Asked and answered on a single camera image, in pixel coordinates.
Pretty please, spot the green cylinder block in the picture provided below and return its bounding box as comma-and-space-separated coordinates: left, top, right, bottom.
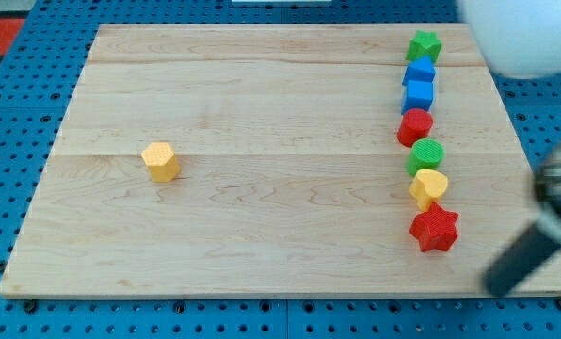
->
406, 138, 444, 176

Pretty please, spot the dark cylindrical pusher stick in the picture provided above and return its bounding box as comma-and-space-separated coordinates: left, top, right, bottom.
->
482, 222, 561, 297

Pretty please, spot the yellow heart block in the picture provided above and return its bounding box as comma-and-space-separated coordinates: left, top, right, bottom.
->
409, 169, 449, 212

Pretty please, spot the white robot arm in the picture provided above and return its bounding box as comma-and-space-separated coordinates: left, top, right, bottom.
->
458, 0, 561, 297

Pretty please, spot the red cylinder block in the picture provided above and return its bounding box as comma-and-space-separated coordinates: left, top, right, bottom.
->
396, 108, 434, 147

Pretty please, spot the blue cube block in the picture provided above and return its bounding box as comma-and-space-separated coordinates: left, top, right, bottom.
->
401, 80, 434, 115

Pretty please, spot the wooden board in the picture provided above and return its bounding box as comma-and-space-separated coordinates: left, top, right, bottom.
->
0, 24, 537, 300

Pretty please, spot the blue triangle block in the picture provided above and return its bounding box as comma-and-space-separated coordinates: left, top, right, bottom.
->
402, 56, 436, 86

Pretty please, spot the yellow hexagon block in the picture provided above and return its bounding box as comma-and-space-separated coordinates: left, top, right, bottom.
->
141, 142, 181, 183

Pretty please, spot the green star block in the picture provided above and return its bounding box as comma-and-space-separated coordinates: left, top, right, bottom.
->
406, 30, 442, 63

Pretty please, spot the red star block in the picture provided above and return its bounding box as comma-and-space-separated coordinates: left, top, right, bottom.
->
409, 202, 459, 252

